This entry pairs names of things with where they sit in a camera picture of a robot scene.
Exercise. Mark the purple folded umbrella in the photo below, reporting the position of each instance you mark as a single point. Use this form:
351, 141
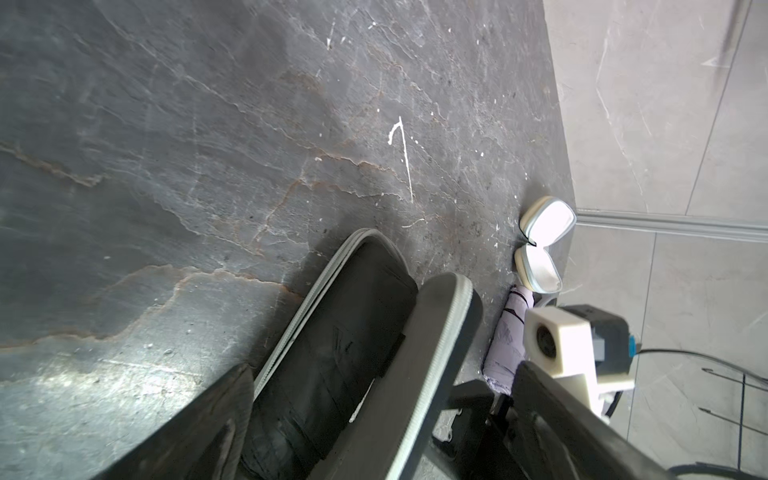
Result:
506, 350

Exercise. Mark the white zippered umbrella sleeve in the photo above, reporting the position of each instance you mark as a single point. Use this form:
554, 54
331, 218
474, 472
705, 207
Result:
545, 223

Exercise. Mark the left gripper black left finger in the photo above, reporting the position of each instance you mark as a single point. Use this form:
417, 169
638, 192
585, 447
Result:
202, 441

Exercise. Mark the black wire hook rack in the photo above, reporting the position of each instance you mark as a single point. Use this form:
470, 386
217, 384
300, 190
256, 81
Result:
735, 400

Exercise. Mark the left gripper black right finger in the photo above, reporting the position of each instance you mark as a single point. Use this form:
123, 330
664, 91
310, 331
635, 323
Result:
561, 438

